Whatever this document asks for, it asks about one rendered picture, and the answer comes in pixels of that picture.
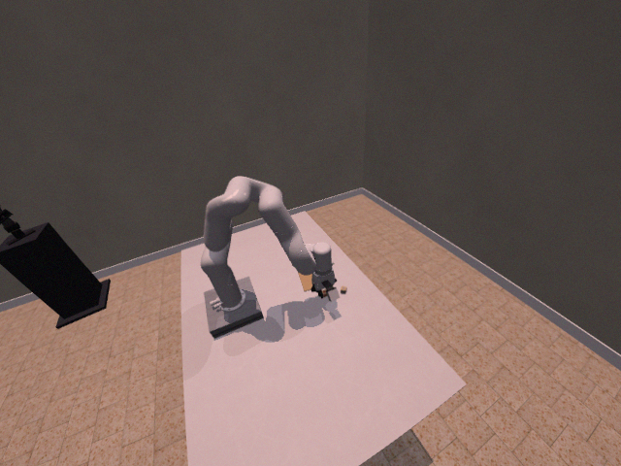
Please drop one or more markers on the orange flat mat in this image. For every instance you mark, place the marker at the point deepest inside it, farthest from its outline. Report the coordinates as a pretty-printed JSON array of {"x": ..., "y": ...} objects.
[{"x": 306, "y": 282}]

